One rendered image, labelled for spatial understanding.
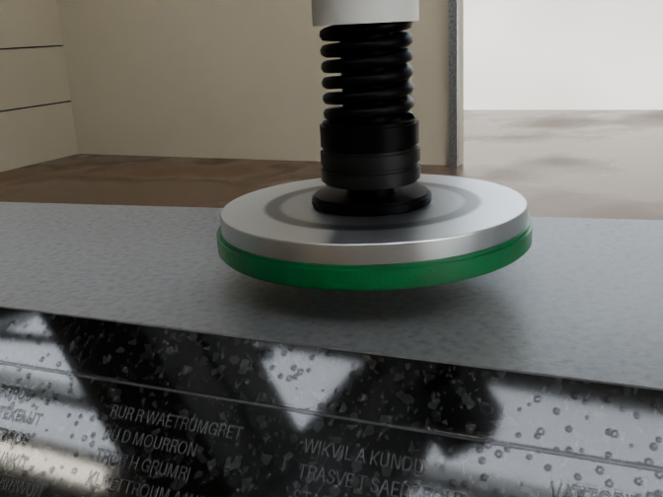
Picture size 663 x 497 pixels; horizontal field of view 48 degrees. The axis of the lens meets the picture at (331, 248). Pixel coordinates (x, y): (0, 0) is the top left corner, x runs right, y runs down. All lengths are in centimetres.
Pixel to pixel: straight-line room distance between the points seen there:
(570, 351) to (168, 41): 637
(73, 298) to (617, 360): 36
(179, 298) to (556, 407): 27
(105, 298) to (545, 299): 30
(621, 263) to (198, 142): 616
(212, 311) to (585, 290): 25
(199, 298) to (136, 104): 648
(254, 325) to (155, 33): 635
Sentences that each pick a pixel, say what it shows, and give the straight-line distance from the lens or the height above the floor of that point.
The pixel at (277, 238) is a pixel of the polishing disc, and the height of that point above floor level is 91.
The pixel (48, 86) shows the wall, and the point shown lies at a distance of 732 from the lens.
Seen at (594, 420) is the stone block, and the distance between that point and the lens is 40.
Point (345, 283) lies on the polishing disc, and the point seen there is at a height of 88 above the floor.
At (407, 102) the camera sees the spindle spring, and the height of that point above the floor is 98.
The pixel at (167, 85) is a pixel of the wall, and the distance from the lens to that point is 676.
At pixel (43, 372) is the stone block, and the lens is 53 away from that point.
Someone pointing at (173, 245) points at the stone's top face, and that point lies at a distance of 67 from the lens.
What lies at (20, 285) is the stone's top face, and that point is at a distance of 62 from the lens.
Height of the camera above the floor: 103
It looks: 16 degrees down
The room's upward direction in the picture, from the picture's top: 3 degrees counter-clockwise
